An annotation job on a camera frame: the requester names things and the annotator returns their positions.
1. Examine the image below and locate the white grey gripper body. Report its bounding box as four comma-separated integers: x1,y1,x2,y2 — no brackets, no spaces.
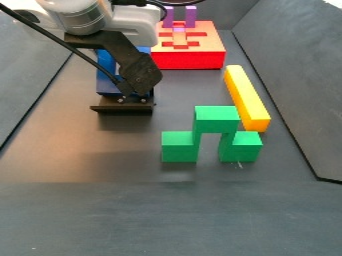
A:
11,0,160,47

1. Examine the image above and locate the blue U-shaped block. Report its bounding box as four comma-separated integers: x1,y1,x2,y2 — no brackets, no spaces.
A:
94,46,156,98

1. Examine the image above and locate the red fixture base block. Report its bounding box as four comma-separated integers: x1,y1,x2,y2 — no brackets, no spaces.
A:
150,21,225,70

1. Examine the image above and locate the black regrasp stand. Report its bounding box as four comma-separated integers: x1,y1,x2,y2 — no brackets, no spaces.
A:
89,96,154,114

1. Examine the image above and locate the purple U-shaped block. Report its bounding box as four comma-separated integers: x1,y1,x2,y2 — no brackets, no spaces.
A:
161,5,197,31

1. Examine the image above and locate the yellow long bar block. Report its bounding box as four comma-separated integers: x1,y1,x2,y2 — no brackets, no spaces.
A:
223,65,271,133

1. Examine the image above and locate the green arch-shaped block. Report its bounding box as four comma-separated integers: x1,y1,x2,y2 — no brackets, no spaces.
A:
160,106,263,163

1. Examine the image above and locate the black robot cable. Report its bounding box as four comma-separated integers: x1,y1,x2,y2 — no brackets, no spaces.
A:
0,2,134,97

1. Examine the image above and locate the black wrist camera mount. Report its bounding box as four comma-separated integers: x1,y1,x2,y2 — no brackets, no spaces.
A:
64,31,162,96

